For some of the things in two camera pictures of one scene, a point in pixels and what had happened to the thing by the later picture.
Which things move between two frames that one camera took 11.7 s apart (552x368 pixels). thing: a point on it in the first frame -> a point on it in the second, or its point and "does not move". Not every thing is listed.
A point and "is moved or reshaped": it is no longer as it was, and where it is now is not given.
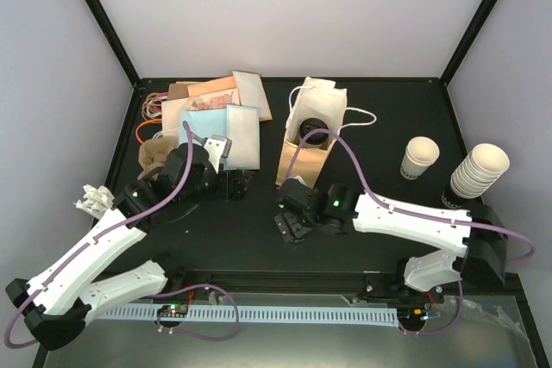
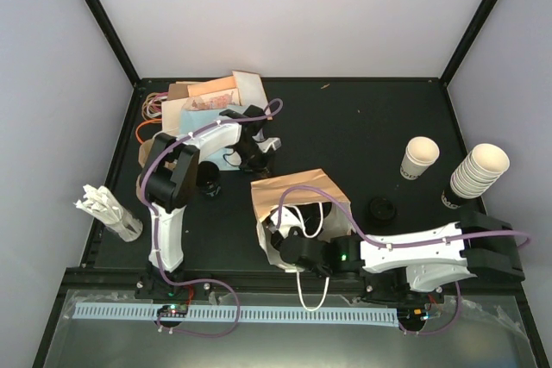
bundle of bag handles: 151,109 does not move
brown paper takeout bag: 317,99 -> 307,202
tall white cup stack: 485,165 does not move
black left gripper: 239,189 -> 263,169
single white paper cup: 420,154 does not move
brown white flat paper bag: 251,92 does not move
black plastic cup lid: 310,124 is moved or reshaped
